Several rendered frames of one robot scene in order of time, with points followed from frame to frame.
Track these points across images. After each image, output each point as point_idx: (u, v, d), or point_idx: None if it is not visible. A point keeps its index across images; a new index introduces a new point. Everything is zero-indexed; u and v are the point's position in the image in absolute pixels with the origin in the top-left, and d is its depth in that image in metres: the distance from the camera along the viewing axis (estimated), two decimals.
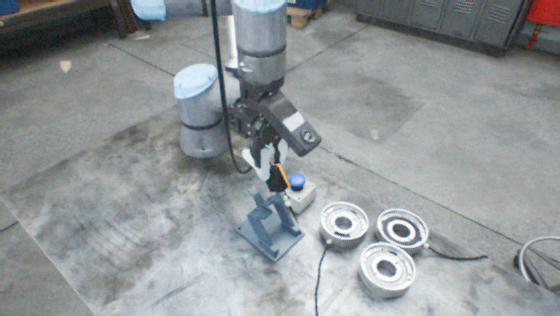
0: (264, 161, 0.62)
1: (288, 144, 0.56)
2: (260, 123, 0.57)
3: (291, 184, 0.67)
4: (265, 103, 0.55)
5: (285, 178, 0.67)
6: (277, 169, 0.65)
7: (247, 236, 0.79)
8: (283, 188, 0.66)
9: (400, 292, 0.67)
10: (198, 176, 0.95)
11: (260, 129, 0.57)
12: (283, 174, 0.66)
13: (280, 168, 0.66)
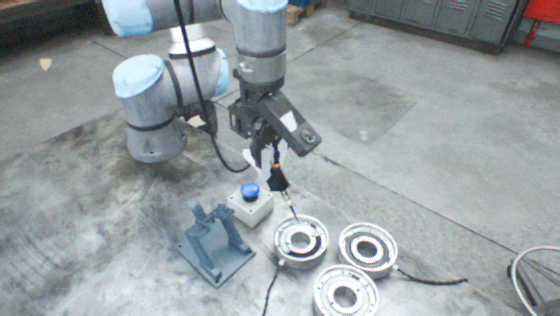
0: (264, 161, 0.62)
1: (288, 144, 0.56)
2: (260, 123, 0.57)
3: (290, 185, 0.67)
4: (265, 103, 0.55)
5: (284, 179, 0.66)
6: (278, 168, 0.66)
7: (187, 255, 0.68)
8: (284, 187, 0.66)
9: None
10: (142, 184, 0.83)
11: (260, 129, 0.57)
12: None
13: None
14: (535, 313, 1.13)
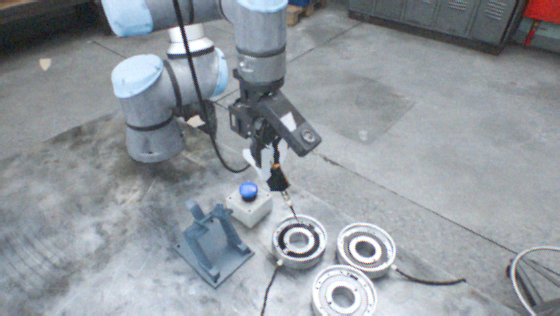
0: (264, 161, 0.62)
1: (288, 144, 0.56)
2: (260, 123, 0.57)
3: (290, 185, 0.67)
4: (265, 103, 0.55)
5: (284, 179, 0.66)
6: (278, 168, 0.66)
7: (186, 255, 0.68)
8: (284, 187, 0.66)
9: None
10: (141, 184, 0.83)
11: (260, 129, 0.57)
12: None
13: None
14: (534, 313, 1.13)
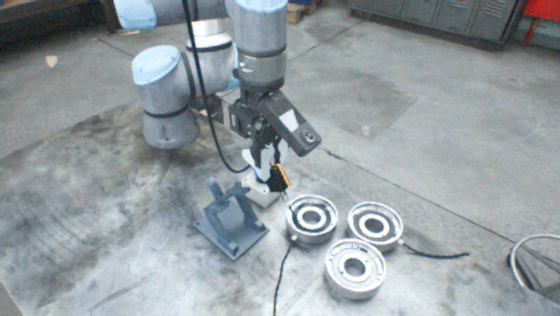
0: (264, 161, 0.62)
1: (288, 144, 0.56)
2: (260, 123, 0.57)
3: (291, 184, 0.67)
4: (265, 103, 0.55)
5: (285, 178, 0.67)
6: (277, 169, 0.65)
7: (205, 231, 0.72)
8: (283, 188, 0.66)
9: (368, 293, 0.60)
10: (159, 168, 0.88)
11: (260, 129, 0.57)
12: (283, 174, 0.66)
13: (280, 168, 0.66)
14: None
